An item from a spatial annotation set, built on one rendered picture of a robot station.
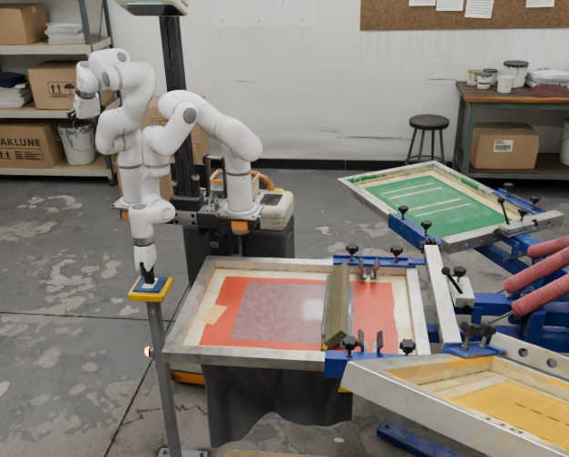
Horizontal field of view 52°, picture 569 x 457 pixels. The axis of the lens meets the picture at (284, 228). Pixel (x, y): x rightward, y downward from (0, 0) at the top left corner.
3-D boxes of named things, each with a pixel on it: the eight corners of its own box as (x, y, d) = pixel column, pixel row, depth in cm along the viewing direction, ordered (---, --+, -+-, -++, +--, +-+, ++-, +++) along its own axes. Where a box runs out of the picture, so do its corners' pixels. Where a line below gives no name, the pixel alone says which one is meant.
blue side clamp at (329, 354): (324, 377, 169) (324, 358, 166) (325, 365, 173) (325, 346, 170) (430, 384, 165) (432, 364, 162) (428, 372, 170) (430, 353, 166)
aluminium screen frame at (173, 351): (161, 362, 175) (161, 352, 173) (207, 264, 226) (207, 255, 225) (432, 377, 166) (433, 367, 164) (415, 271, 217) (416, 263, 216)
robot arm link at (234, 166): (240, 164, 226) (238, 124, 219) (260, 173, 217) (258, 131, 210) (219, 170, 221) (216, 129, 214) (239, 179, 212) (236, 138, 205)
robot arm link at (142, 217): (163, 193, 207) (176, 201, 201) (167, 220, 212) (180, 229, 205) (123, 205, 199) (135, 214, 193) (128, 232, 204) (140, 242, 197)
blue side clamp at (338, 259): (332, 277, 218) (332, 260, 215) (333, 269, 222) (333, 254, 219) (414, 279, 214) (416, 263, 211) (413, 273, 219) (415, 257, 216)
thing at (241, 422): (213, 450, 198) (202, 350, 179) (216, 442, 202) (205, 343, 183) (350, 460, 193) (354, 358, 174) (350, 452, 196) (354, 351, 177)
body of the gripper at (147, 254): (138, 231, 209) (142, 258, 214) (128, 245, 200) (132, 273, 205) (158, 231, 208) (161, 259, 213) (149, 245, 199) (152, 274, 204)
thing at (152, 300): (145, 490, 247) (110, 299, 204) (161, 449, 267) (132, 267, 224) (196, 493, 245) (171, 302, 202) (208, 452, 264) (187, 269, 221)
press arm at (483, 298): (450, 314, 186) (452, 301, 184) (447, 304, 191) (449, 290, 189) (506, 316, 184) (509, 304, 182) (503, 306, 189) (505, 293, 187)
